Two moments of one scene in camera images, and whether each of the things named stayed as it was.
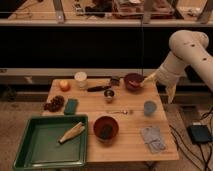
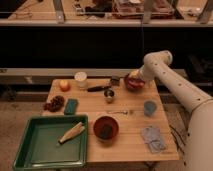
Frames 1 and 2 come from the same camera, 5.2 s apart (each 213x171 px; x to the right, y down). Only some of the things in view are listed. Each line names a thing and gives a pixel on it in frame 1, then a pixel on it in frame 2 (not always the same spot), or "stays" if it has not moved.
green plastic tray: x=54 y=141 stays
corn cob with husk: x=76 y=130 stays
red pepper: x=134 y=83 stays
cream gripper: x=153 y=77 -> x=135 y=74
